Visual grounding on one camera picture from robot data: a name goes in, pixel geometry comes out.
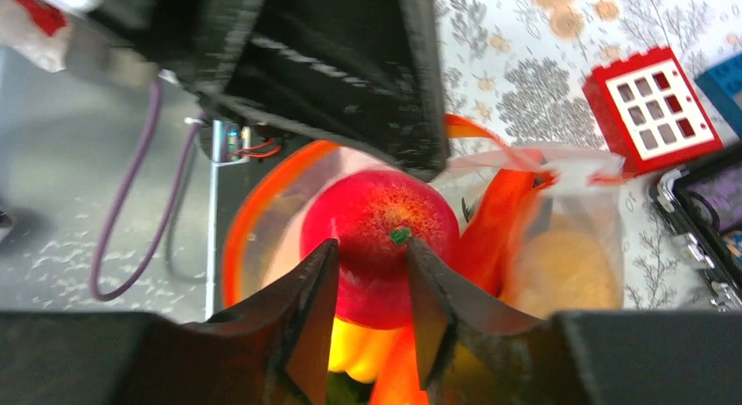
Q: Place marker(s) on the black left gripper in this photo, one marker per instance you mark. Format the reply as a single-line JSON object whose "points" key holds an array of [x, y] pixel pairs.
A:
{"points": [[361, 73]]}

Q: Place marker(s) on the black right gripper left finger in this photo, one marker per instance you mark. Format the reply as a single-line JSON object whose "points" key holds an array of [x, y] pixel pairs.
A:
{"points": [[271, 348]]}

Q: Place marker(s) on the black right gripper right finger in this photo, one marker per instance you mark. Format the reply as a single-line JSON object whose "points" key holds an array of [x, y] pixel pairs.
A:
{"points": [[471, 348]]}

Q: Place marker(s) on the yellow toy bell pepper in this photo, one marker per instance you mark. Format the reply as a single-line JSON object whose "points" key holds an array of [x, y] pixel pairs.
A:
{"points": [[359, 351]]}

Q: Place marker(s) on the orange toy carrot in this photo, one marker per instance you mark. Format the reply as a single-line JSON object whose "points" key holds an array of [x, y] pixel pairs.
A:
{"points": [[483, 251]]}

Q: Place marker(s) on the clear zip top bag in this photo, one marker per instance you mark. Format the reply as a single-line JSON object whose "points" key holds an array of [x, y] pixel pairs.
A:
{"points": [[574, 190]]}

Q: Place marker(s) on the red toy apple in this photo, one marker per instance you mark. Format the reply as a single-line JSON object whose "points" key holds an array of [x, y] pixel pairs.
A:
{"points": [[372, 214]]}

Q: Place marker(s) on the black poker chip case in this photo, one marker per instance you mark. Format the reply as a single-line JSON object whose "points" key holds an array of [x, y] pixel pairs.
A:
{"points": [[701, 203]]}

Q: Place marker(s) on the red white window brick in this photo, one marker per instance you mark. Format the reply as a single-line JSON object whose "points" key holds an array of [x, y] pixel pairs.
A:
{"points": [[648, 112]]}

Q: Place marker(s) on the blue toy brick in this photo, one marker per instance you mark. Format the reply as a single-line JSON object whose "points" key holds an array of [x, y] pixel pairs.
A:
{"points": [[721, 84]]}

